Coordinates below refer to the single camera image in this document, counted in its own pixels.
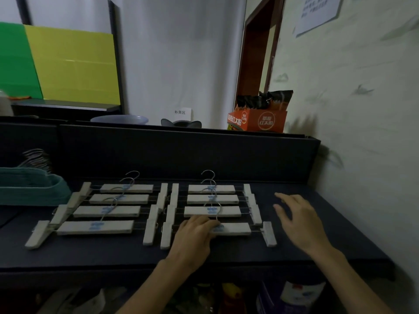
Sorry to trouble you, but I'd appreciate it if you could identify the person's left hand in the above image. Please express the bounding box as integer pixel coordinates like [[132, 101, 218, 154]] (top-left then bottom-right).
[[167, 215, 222, 275]]

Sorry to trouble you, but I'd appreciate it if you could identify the person's right hand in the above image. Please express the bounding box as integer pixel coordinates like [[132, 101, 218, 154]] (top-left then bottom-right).
[[273, 192, 334, 259]]

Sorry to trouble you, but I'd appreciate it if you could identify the stack of teal hangers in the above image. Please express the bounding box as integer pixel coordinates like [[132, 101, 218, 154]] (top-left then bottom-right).
[[0, 148, 72, 206]]

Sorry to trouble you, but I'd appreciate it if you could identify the person's left forearm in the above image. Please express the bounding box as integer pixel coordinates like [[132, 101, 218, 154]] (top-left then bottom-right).
[[116, 258, 203, 314]]

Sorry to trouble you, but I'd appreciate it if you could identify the person's right forearm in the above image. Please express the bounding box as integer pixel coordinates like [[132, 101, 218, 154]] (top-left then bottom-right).
[[307, 246, 395, 314]]

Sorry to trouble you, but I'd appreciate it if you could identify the purple box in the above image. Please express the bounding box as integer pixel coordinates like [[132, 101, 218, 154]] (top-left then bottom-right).
[[257, 281, 328, 314]]

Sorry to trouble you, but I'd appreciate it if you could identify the black back panel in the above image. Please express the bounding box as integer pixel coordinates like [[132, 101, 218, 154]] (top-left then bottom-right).
[[0, 122, 321, 185]]

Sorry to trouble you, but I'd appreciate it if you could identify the black table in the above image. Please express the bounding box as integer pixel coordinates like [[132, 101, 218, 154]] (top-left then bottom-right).
[[0, 179, 395, 282]]

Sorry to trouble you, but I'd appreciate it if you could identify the orange snack carton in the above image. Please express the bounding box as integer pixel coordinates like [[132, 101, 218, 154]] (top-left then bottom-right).
[[227, 90, 294, 133]]

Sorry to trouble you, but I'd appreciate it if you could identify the grey round container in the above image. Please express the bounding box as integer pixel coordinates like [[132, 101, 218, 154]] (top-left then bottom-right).
[[160, 118, 203, 129]]

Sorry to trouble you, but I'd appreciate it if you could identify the small white label sign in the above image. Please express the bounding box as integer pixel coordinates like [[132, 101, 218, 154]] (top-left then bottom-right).
[[172, 107, 194, 121]]

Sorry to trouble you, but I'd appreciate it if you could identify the lavender plastic basin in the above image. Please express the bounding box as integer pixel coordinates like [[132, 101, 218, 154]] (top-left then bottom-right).
[[90, 114, 150, 125]]

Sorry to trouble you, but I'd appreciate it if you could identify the brown door frame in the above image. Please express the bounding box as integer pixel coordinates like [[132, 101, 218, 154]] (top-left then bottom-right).
[[235, 0, 286, 97]]

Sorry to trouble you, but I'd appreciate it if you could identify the grey wall shelf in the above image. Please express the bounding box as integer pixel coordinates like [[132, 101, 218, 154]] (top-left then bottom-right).
[[11, 98, 122, 112]]

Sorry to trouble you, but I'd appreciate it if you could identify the white wall notice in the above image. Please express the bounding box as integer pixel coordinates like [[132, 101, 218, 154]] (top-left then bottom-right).
[[295, 0, 343, 38]]

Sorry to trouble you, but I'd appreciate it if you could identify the yellow wall panel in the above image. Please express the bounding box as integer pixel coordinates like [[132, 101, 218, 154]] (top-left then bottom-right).
[[23, 24, 121, 106]]

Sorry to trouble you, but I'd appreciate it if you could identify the green wall panel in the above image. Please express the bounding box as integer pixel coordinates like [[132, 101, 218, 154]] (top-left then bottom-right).
[[0, 22, 44, 99]]

